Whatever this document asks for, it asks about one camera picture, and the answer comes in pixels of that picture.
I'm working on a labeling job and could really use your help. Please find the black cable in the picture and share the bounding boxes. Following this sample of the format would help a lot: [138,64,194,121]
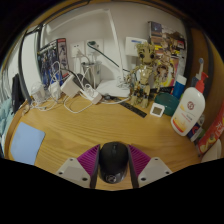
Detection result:
[87,41,129,73]

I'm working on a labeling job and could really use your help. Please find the black ruler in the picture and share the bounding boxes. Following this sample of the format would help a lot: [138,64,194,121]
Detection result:
[105,95,148,119]

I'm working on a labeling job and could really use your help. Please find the brown tree figure toy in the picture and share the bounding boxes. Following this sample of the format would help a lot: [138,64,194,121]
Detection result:
[126,41,158,109]

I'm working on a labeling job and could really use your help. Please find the grey metal frame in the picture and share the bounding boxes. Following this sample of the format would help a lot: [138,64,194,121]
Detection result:
[18,23,214,98]

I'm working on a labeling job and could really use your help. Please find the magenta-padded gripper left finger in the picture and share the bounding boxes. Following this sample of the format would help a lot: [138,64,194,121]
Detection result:
[55,143,101,190]

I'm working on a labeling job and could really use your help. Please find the white power strip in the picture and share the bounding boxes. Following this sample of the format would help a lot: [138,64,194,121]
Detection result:
[80,89,103,105]

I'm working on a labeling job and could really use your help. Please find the white red-pump lotion bottle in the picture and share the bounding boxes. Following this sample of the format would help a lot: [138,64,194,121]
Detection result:
[170,71,209,137]

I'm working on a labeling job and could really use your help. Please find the white spray bottle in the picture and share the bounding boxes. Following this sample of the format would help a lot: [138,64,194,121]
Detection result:
[190,57,206,88]

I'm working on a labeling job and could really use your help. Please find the dark green round case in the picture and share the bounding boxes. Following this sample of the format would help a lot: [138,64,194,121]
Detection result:
[153,92,180,117]

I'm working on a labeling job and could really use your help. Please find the small white square clock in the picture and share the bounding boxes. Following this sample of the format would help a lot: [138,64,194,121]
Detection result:
[149,102,166,118]

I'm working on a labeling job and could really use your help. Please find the white wall-mounted box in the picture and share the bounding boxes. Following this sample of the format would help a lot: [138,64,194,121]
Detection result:
[125,36,148,57]

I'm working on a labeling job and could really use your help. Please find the clear dome container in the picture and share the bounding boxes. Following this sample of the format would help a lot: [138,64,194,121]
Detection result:
[30,82,47,104]

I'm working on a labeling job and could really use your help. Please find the teal and checked bedding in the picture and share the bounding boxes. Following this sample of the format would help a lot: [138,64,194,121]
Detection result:
[0,98,16,158]

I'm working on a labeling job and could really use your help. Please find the black computer mouse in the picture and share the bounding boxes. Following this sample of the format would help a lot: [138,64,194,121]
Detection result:
[98,141,130,185]

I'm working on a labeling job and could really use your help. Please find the black hanging bag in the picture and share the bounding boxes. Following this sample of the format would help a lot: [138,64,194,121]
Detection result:
[10,73,26,114]

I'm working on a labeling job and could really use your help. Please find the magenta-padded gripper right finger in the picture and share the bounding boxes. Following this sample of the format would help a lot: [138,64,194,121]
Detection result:
[127,144,173,189]

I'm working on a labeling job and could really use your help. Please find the white wall socket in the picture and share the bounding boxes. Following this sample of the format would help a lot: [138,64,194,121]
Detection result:
[85,39,104,56]
[69,40,85,58]

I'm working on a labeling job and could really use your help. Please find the metal cup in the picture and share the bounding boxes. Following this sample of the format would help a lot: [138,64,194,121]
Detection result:
[82,61,103,89]

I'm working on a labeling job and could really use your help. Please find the white power adapter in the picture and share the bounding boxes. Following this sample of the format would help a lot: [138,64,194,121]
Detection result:
[60,74,81,99]

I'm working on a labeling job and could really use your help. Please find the robot model kit box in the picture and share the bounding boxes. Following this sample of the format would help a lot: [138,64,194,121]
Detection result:
[36,37,70,88]

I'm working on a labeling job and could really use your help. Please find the white tangled cable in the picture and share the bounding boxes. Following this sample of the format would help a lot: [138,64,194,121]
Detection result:
[28,59,131,114]

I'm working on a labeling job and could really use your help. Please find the small white charger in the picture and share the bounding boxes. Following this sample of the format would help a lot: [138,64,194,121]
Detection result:
[48,81,62,100]

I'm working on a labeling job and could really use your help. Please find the colourful figure box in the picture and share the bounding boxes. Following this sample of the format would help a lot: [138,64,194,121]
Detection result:
[147,20,188,89]

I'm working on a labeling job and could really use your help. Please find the light blue mouse pad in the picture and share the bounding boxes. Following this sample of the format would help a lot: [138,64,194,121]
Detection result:
[9,121,46,166]

